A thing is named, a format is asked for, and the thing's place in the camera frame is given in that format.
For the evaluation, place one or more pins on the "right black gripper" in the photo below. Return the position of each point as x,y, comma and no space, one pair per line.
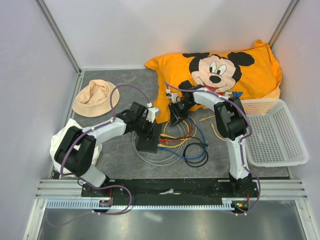
176,116

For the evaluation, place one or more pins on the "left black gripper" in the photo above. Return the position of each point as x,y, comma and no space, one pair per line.
148,134

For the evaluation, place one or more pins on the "black network switch box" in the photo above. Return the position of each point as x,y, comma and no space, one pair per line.
150,144

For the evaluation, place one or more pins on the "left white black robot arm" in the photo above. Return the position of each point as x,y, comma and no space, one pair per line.
76,150

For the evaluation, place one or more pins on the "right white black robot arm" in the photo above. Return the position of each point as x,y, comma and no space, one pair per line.
231,122

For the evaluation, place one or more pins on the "peach bucket hat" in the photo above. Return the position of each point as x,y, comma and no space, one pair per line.
94,99

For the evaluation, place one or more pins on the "orange Mickey Mouse pillow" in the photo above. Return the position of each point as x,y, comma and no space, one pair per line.
252,73

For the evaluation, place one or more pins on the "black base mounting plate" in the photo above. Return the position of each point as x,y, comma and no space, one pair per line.
170,191

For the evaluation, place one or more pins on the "white plastic basket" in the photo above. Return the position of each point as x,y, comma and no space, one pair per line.
275,140

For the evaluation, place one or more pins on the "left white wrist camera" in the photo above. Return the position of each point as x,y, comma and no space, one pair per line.
151,112

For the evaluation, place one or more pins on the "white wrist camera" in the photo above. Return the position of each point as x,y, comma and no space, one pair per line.
174,97
151,112

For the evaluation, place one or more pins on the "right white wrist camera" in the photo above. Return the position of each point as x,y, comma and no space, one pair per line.
174,97

